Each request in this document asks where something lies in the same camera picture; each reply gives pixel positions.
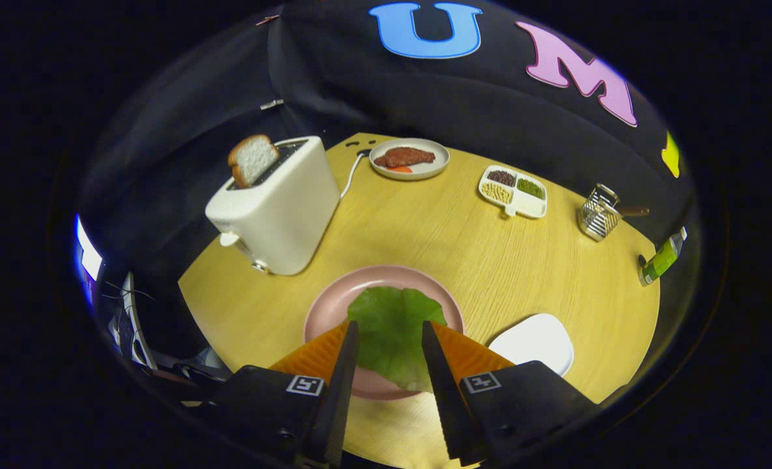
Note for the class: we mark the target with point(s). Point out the orange backdrop clip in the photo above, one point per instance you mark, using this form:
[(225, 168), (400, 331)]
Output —
[(268, 19)]

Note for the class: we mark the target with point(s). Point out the pile of dark beans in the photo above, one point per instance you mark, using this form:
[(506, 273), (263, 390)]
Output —
[(501, 177)]

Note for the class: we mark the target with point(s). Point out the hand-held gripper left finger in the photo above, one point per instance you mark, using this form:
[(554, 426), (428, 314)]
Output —
[(343, 391)]

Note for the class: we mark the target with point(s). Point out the green label bottle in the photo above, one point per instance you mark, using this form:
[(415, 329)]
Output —
[(660, 260)]

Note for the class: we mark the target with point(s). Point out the white divided dish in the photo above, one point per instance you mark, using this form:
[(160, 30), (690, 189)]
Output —
[(532, 207)]

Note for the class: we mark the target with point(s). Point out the pile of green beans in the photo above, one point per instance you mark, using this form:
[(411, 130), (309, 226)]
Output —
[(530, 188)]

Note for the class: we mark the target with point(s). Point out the white square plate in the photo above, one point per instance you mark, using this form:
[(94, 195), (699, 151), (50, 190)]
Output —
[(535, 342)]

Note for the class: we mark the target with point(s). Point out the pink round plate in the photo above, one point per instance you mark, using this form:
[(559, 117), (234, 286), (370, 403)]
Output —
[(333, 299)]

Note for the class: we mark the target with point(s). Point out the brown meat slice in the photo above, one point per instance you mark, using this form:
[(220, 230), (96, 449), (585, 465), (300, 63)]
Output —
[(404, 156)]

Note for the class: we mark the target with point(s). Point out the black backdrop cloth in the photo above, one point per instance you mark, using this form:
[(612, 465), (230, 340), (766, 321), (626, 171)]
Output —
[(333, 85)]

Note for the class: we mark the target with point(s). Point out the green lettuce leaf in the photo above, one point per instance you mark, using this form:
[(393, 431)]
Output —
[(392, 332)]

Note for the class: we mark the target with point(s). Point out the orange carrot slice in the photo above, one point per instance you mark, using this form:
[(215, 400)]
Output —
[(400, 169)]

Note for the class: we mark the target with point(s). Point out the pile of yellow beans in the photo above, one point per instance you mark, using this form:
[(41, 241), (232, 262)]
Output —
[(496, 193)]

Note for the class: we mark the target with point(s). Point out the white backdrop clip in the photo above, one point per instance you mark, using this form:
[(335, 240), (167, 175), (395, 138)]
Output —
[(271, 103)]

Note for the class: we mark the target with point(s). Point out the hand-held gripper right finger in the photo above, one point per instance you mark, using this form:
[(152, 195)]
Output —
[(444, 397)]

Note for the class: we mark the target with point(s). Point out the white toaster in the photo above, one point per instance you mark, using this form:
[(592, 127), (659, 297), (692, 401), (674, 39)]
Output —
[(281, 208)]

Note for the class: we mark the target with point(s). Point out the white curved frame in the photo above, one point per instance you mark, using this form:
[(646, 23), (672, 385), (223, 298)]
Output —
[(128, 319)]

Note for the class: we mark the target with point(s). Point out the white oval plate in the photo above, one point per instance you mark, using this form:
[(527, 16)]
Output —
[(425, 170)]

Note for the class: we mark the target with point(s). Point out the white bread slice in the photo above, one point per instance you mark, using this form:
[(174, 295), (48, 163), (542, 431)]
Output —
[(255, 159)]

